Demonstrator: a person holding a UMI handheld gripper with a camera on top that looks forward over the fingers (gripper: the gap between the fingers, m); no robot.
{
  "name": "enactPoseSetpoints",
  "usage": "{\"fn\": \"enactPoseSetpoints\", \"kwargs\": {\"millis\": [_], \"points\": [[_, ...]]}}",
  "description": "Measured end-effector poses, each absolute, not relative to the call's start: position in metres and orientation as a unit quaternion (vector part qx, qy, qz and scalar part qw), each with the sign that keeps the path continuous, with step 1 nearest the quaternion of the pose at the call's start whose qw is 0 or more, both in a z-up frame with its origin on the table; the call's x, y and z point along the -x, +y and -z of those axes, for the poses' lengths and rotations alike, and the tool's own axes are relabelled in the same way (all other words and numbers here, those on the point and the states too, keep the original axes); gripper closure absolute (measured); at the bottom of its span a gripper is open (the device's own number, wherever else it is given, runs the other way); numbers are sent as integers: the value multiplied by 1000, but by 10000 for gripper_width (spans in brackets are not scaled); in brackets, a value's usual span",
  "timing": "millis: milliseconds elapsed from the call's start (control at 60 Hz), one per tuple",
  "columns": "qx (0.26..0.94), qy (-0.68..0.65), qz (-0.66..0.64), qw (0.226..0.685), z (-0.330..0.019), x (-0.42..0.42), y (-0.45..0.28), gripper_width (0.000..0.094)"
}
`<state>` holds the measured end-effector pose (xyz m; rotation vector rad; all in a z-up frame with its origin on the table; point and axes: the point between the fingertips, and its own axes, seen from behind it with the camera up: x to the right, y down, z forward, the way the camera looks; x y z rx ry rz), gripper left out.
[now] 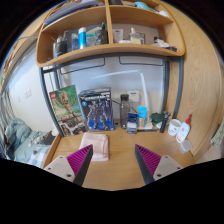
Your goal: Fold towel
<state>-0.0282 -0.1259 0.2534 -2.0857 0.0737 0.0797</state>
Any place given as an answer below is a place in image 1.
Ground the white desk lamp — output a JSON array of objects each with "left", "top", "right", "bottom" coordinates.
[{"left": 89, "top": 68, "right": 162, "bottom": 133}]

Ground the blue plaid bed sheet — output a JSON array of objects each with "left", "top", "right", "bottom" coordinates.
[{"left": 13, "top": 129, "right": 56, "bottom": 168}]

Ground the clear plastic cup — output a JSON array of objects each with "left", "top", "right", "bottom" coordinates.
[{"left": 179, "top": 139, "right": 194, "bottom": 154}]

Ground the dark green round lid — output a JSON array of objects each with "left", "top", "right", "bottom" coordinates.
[{"left": 149, "top": 112, "right": 164, "bottom": 126}]

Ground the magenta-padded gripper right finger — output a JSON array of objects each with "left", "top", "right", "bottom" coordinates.
[{"left": 134, "top": 143, "right": 184, "bottom": 186}]

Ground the green tree figure toy box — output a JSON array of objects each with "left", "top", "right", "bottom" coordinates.
[{"left": 48, "top": 84, "right": 87, "bottom": 137}]

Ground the grey striped curtain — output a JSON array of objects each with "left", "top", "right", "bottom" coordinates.
[{"left": 0, "top": 89, "right": 14, "bottom": 141}]

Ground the white mug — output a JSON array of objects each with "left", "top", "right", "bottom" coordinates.
[{"left": 167, "top": 118, "right": 183, "bottom": 137}]

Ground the small blue box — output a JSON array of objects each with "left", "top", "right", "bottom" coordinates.
[{"left": 126, "top": 112, "right": 139, "bottom": 135}]

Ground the smoky clear water bottle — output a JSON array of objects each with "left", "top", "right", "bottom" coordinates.
[{"left": 119, "top": 93, "right": 130, "bottom": 130}]

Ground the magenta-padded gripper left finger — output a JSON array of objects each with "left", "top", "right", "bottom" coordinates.
[{"left": 43, "top": 143, "right": 94, "bottom": 187}]

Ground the pink towel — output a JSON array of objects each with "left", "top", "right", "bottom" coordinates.
[{"left": 78, "top": 132, "right": 110, "bottom": 163}]

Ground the light blue card pack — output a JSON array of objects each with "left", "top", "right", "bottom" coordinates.
[{"left": 137, "top": 106, "right": 148, "bottom": 129}]

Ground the black laptop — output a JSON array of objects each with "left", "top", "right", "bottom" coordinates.
[{"left": 43, "top": 131, "right": 56, "bottom": 146}]

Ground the grey metal frame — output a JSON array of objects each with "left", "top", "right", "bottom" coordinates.
[{"left": 38, "top": 54, "right": 184, "bottom": 138}]

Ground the black cylindrical device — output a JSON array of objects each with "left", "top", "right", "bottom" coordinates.
[{"left": 159, "top": 110, "right": 172, "bottom": 134}]

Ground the white wall socket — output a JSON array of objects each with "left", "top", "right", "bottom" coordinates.
[{"left": 127, "top": 89, "right": 141, "bottom": 103}]

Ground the white bottle with red cap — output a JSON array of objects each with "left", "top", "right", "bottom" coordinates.
[{"left": 175, "top": 113, "right": 193, "bottom": 144}]

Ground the blue robot model kit box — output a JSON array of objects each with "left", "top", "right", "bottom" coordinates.
[{"left": 77, "top": 87, "right": 115, "bottom": 132}]

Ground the wooden shelf unit with items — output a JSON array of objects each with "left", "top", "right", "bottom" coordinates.
[{"left": 35, "top": 0, "right": 186, "bottom": 68}]

